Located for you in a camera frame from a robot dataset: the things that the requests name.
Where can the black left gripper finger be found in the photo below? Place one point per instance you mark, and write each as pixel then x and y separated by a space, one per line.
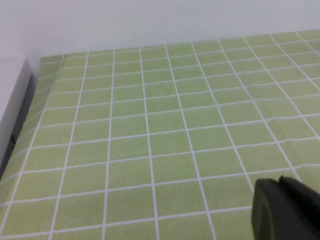
pixel 287 212

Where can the green checked tablecloth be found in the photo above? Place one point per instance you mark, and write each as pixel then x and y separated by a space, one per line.
pixel 162 125

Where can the white side board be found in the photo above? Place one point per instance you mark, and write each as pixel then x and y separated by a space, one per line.
pixel 13 100

